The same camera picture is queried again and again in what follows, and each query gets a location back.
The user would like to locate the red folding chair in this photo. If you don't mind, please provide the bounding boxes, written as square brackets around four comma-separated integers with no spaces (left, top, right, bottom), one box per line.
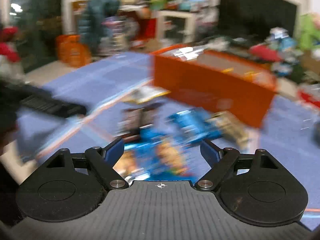
[249,44,283,62]

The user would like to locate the white yellow chip bag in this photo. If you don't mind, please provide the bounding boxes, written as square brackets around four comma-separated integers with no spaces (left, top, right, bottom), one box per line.
[123,85,171,105]

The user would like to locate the blue snack bag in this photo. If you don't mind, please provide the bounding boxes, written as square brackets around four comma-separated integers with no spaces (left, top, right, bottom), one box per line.
[113,127,198,183]

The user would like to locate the brown chocolate bar packet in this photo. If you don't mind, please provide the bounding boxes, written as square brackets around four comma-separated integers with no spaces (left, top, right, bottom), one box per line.
[116,102,162,143]

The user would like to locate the beige black snack bar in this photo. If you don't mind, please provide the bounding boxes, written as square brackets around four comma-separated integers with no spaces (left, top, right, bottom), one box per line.
[207,111,249,151]

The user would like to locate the green stacked storage bins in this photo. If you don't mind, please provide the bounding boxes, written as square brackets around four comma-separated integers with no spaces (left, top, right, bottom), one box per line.
[299,12,319,51]

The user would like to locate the blue cookie packet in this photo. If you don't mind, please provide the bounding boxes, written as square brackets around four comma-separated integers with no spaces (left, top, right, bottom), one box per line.
[167,108,222,147]

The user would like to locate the orange cardboard box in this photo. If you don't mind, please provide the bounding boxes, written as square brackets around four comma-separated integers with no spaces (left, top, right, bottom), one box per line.
[152,44,277,128]

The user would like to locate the white glass door cabinet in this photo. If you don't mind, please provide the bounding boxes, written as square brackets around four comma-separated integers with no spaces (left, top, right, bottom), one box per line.
[156,10,197,44]

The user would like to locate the black television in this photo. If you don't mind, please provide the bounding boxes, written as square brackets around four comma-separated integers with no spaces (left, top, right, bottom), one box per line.
[217,0,298,40]

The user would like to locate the teal puffer jacket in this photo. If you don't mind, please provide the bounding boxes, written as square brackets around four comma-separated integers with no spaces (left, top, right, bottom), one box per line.
[78,0,121,54]

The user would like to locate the orange paper bag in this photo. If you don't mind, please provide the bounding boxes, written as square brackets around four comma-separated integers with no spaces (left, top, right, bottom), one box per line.
[55,35,92,68]

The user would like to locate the blue patterned tablecloth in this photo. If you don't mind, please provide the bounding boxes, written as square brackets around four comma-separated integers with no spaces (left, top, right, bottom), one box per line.
[17,53,319,229]

